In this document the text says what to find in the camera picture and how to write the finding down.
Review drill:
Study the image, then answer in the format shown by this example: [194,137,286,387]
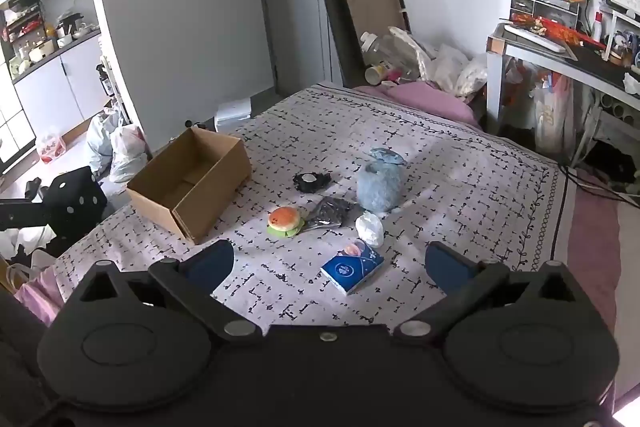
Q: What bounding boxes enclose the grey-blue fluffy plush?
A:
[357,161,402,213]

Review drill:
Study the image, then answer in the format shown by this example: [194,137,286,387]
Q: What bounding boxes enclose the paper cup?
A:
[364,64,388,86]

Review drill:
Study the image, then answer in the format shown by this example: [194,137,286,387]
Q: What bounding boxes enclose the white plastic bags on floor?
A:
[86,107,148,183]

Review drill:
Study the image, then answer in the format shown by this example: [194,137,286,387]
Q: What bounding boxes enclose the blue tissue pack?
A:
[321,239,384,295]

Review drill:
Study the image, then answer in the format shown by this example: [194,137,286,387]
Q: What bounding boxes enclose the black frilly scrunchie pouch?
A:
[293,172,332,194]

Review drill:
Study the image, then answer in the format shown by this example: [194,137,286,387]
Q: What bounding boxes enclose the white plastic bag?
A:
[355,211,385,248]

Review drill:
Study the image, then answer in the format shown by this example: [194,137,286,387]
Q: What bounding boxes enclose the hamburger plush toy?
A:
[267,206,305,237]

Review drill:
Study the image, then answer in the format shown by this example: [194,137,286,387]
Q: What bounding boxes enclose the black shiny plastic packet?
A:
[304,196,357,231]

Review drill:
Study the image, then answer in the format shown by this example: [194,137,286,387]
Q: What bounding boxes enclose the blue denim fabric toy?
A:
[369,147,407,166]

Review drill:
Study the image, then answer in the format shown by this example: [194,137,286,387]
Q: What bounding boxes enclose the pink pillow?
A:
[356,81,478,128]

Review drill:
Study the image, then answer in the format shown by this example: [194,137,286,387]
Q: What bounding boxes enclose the white desk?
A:
[486,23,639,134]

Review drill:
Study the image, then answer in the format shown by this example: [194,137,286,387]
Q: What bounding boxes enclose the white crumpled bags by chair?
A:
[389,25,488,98]

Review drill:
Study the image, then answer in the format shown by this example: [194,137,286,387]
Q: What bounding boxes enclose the large clear plastic bottle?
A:
[359,31,420,80]

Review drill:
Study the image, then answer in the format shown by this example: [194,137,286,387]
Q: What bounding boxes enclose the brown cardboard box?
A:
[127,127,252,244]

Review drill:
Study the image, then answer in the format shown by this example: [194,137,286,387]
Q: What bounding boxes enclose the patterned white bedspread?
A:
[53,84,573,327]

